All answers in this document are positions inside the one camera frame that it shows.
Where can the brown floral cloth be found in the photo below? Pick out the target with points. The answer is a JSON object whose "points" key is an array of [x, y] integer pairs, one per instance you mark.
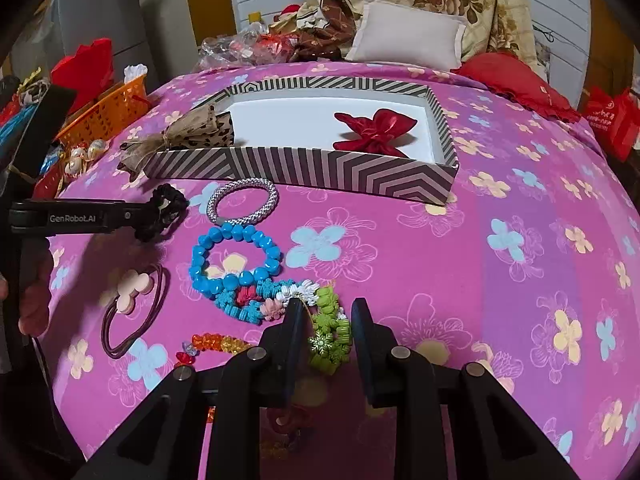
{"points": [[320, 35]]}

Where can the red frilled pillow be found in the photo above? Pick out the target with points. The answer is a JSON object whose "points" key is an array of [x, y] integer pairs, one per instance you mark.
{"points": [[515, 85]]}

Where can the red paper bag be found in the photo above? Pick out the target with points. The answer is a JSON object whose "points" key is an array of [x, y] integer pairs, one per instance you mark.
{"points": [[612, 120]]}

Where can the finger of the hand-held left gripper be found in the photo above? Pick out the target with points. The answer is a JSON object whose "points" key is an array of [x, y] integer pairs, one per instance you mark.
{"points": [[145, 215]]}

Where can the white small pillow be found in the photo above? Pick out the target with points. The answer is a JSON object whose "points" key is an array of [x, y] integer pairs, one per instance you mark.
{"points": [[405, 32]]}

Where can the pink floral bedsheet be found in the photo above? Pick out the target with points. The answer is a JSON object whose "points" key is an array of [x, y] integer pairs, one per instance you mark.
{"points": [[450, 270]]}

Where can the red satin bow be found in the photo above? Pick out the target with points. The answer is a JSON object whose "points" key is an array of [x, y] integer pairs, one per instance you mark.
{"points": [[375, 132]]}

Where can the grey refrigerator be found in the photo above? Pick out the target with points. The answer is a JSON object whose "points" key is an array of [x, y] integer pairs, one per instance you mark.
{"points": [[100, 15]]}

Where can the gold wrapped candies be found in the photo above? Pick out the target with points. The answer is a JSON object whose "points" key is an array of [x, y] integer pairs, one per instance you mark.
{"points": [[85, 155]]}

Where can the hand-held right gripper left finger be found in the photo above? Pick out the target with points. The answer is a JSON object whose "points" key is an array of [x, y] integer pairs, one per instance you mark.
{"points": [[295, 332]]}

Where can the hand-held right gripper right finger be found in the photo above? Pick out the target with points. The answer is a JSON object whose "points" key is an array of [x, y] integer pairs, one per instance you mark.
{"points": [[361, 332]]}

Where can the red cloth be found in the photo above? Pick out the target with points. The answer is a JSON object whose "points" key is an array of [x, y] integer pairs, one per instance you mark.
{"points": [[85, 70]]}

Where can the striped cardboard box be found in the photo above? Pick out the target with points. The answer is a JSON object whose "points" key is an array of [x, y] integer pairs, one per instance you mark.
{"points": [[300, 170]]}

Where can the clear plastic bags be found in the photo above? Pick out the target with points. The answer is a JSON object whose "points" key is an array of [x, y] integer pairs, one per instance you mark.
{"points": [[225, 50]]}

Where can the person's left hand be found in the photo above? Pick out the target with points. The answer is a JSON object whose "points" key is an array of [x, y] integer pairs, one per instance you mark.
{"points": [[37, 295]]}

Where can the orange plastic basket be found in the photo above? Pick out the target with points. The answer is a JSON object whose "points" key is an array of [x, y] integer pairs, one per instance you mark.
{"points": [[110, 110]]}

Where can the leopard burlap bow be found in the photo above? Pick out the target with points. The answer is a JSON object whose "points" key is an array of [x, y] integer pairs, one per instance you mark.
{"points": [[200, 130]]}

